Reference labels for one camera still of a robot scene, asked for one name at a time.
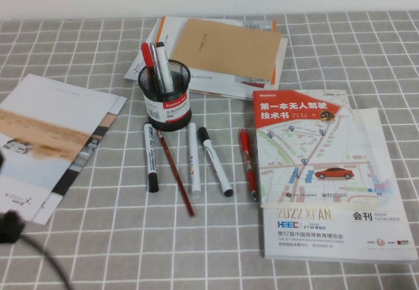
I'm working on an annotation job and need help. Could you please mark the red pen black grip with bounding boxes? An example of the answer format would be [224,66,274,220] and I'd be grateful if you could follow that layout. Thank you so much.
[140,42,155,80]

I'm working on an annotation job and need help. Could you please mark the black mesh pen holder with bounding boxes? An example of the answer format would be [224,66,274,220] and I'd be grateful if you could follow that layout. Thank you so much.
[137,59,192,132]

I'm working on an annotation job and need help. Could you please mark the red gel pen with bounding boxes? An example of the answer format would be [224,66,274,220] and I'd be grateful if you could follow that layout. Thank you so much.
[239,128,259,202]

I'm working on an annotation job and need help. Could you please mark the grey pen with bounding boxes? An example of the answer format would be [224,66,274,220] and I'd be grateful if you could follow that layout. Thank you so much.
[149,43,163,93]

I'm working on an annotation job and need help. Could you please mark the white marker black ends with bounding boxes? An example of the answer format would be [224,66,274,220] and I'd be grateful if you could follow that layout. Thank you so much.
[196,126,234,198]

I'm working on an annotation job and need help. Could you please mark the white paint marker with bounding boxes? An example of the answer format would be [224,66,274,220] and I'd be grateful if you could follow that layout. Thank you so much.
[187,122,202,195]

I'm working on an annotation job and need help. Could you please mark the white orange book stack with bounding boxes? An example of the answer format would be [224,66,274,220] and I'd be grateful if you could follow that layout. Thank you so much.
[123,24,289,100]

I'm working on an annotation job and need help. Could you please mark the red-brown pencil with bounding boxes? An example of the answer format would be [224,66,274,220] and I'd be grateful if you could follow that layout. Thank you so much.
[156,129,196,218]

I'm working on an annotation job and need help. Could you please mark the black and white marker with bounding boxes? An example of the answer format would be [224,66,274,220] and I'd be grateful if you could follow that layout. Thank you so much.
[143,122,160,193]

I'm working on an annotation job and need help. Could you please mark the white marker one black cap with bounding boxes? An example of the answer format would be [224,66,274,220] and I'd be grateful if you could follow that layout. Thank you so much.
[155,41,175,94]

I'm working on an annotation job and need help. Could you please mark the brown kraft notebook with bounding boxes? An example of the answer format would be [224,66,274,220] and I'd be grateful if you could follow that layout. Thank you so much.
[171,17,283,84]

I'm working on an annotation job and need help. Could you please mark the red autonomous driving book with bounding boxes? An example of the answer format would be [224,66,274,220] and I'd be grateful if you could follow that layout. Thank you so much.
[251,89,382,208]

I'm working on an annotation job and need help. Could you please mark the white brochure black stripe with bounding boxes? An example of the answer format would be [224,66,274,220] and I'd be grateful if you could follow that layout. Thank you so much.
[32,93,128,225]

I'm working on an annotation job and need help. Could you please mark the white show catalogue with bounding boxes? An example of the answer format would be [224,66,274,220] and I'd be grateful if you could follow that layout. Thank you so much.
[261,106,419,265]

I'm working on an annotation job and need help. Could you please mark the white brochure sandy car photo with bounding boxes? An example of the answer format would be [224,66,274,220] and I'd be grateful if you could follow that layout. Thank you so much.
[0,73,114,222]

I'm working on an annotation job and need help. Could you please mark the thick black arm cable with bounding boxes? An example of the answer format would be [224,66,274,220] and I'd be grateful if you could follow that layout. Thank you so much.
[0,209,68,290]

